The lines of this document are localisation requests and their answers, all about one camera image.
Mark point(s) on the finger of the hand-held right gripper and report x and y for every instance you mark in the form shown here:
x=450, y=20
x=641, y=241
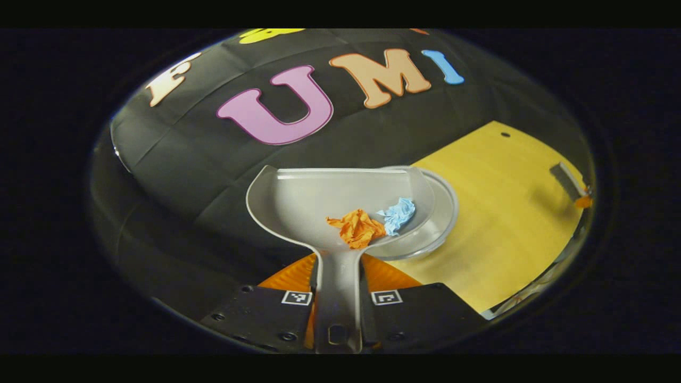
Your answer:
x=583, y=202

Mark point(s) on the blue paper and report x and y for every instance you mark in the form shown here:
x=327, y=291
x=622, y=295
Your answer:
x=398, y=215

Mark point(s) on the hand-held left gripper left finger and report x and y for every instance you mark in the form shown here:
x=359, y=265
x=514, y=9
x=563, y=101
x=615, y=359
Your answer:
x=260, y=314

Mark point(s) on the grey dustpan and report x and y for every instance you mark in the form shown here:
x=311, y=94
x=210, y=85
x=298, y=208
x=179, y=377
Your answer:
x=298, y=202

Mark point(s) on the grey small broom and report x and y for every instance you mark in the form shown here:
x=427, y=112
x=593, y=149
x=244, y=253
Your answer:
x=565, y=180

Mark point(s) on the white ribbed garbage bin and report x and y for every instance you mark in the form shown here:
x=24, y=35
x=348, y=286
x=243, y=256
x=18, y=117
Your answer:
x=439, y=213

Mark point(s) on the orange paper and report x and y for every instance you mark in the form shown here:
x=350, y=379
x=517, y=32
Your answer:
x=359, y=229

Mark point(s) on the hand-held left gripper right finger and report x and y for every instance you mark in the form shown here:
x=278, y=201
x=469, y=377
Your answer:
x=409, y=314

